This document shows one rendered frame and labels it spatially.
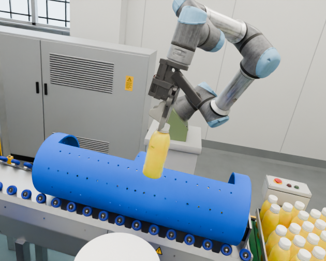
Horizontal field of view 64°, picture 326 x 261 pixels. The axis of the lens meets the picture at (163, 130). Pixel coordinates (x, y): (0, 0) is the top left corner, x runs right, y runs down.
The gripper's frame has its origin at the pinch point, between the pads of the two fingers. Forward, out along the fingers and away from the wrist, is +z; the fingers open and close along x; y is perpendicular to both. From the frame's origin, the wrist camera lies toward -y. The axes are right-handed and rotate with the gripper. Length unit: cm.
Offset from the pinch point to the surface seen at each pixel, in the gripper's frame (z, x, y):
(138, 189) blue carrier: 29.7, -8.0, 1.9
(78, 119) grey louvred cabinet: 78, -170, 106
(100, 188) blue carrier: 35.1, -7.4, 16.2
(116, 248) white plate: 43.7, 8.9, 0.7
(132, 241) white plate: 42.5, 4.2, -3.3
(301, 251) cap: 27, -6, -60
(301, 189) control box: 19, -47, -70
